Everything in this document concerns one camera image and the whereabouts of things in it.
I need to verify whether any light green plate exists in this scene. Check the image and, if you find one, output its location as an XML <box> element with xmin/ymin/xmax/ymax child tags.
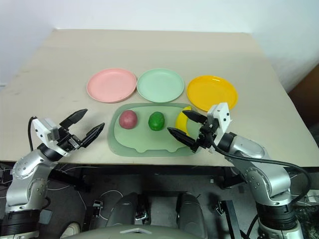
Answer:
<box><xmin>136</xmin><ymin>69</ymin><xmax>185</xmax><ymax>104</ymax></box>

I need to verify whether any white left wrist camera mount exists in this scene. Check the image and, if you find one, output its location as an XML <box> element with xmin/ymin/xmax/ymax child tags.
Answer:
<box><xmin>31</xmin><ymin>117</ymin><xmax>72</xmax><ymax>157</ymax></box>

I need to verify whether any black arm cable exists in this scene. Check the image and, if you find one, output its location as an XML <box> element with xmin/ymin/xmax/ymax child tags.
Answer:
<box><xmin>209</xmin><ymin>134</ymin><xmax>313</xmax><ymax>204</ymax></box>
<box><xmin>27</xmin><ymin>116</ymin><xmax>38</xmax><ymax>151</ymax></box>

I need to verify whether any yellow banana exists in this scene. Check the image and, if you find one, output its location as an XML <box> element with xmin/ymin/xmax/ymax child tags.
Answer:
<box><xmin>175</xmin><ymin>106</ymin><xmax>193</xmax><ymax>136</ymax></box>

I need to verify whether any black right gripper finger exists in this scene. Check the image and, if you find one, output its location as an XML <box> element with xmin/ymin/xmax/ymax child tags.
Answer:
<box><xmin>167</xmin><ymin>127</ymin><xmax>197</xmax><ymax>150</ymax></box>
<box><xmin>182</xmin><ymin>111</ymin><xmax>208</xmax><ymax>124</ymax></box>

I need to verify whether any translucent green tray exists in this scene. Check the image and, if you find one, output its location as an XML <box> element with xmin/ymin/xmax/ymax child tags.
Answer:
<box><xmin>107</xmin><ymin>102</ymin><xmax>200</xmax><ymax>157</ymax></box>

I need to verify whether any white shoe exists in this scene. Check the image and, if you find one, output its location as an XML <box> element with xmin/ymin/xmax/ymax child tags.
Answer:
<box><xmin>60</xmin><ymin>222</ymin><xmax>81</xmax><ymax>239</ymax></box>

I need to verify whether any green round fruit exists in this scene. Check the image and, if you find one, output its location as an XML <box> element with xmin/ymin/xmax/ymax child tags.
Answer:
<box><xmin>148</xmin><ymin>112</ymin><xmax>165</xmax><ymax>131</ymax></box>

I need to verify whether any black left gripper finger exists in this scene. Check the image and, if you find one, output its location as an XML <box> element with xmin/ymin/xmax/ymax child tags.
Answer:
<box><xmin>79</xmin><ymin>122</ymin><xmax>106</xmax><ymax>149</ymax></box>
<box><xmin>59</xmin><ymin>108</ymin><xmax>89</xmax><ymax>129</ymax></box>

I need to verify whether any dark grey rounded shape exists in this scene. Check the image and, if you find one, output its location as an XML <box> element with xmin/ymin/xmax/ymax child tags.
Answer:
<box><xmin>176</xmin><ymin>192</ymin><xmax>206</xmax><ymax>239</ymax></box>
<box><xmin>105</xmin><ymin>192</ymin><xmax>151</xmax><ymax>228</ymax></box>

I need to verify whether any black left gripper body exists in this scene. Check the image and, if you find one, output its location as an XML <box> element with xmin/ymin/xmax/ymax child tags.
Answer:
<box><xmin>56</xmin><ymin>125</ymin><xmax>84</xmax><ymax>153</ymax></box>

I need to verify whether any brown cardboard box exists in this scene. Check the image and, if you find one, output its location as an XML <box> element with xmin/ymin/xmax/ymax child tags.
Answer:
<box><xmin>287</xmin><ymin>66</ymin><xmax>319</xmax><ymax>136</ymax></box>

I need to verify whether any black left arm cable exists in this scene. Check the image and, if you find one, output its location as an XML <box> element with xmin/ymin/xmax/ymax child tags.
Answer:
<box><xmin>27</xmin><ymin>116</ymin><xmax>38</xmax><ymax>151</ymax></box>

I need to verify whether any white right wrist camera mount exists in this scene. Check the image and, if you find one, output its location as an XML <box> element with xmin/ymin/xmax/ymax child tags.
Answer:
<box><xmin>207</xmin><ymin>102</ymin><xmax>234</xmax><ymax>153</ymax></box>

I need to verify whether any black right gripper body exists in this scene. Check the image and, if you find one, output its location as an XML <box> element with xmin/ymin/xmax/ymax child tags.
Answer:
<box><xmin>191</xmin><ymin>117</ymin><xmax>220</xmax><ymax>153</ymax></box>

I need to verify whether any grey robot torso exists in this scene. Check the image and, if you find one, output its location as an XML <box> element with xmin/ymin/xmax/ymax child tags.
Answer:
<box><xmin>62</xmin><ymin>223</ymin><xmax>208</xmax><ymax>239</ymax></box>

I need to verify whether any yellow plate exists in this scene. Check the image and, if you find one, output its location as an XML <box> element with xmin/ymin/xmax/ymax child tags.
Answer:
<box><xmin>186</xmin><ymin>75</ymin><xmax>239</xmax><ymax>113</ymax></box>

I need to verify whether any pink plate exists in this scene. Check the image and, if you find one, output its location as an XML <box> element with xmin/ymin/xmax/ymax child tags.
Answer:
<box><xmin>86</xmin><ymin>69</ymin><xmax>138</xmax><ymax>104</ymax></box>

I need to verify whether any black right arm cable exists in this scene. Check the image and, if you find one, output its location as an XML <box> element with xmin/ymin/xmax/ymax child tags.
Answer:
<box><xmin>209</xmin><ymin>134</ymin><xmax>313</xmax><ymax>204</ymax></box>

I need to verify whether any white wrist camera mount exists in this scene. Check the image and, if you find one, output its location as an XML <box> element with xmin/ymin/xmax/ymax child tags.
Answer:
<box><xmin>31</xmin><ymin>117</ymin><xmax>72</xmax><ymax>157</ymax></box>
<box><xmin>207</xmin><ymin>102</ymin><xmax>234</xmax><ymax>153</ymax></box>

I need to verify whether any red round fruit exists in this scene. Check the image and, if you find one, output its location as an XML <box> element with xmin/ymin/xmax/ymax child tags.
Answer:
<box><xmin>119</xmin><ymin>110</ymin><xmax>138</xmax><ymax>130</ymax></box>

